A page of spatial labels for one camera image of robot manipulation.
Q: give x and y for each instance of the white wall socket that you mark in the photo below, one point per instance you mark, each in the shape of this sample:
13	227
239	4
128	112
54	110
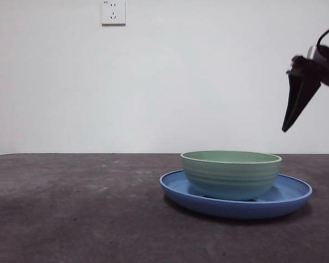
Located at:
113	13

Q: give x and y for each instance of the green ribbed bowl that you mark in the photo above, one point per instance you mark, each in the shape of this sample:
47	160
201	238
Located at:
230	178

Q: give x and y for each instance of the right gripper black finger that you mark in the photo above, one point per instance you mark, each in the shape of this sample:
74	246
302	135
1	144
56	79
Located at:
299	96

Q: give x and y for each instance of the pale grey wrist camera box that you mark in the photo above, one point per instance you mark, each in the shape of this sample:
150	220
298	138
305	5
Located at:
312	53

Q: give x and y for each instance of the blue round plate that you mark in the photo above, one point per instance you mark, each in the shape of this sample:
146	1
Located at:
235	210

